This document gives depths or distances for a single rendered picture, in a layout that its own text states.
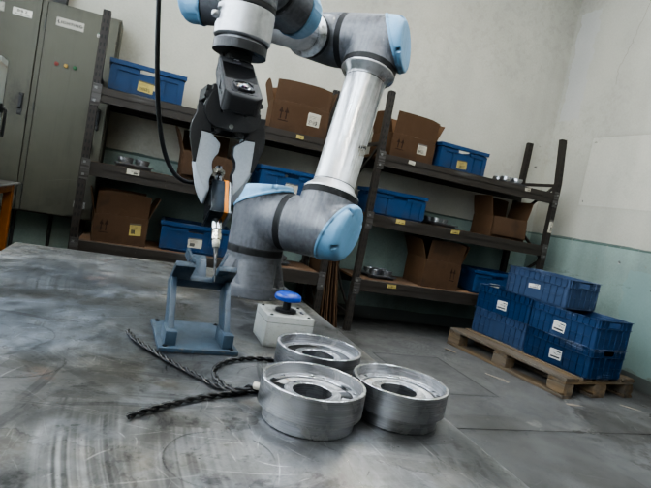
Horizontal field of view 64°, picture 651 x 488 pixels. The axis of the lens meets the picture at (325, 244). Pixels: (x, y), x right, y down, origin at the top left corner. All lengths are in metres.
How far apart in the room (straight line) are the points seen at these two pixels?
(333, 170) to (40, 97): 3.50
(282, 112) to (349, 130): 3.12
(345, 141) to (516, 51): 4.92
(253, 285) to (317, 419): 0.59
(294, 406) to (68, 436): 0.18
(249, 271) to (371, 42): 0.52
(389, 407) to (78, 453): 0.28
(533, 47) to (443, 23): 1.06
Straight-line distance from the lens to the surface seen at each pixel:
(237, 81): 0.64
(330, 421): 0.50
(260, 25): 0.72
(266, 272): 1.06
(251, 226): 1.05
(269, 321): 0.75
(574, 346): 4.22
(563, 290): 4.30
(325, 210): 0.99
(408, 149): 4.53
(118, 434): 0.48
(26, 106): 4.36
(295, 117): 4.19
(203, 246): 4.09
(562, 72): 6.24
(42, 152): 4.33
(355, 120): 1.07
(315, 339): 0.70
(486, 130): 5.61
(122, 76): 4.07
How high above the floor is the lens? 1.01
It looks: 4 degrees down
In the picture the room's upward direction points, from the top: 11 degrees clockwise
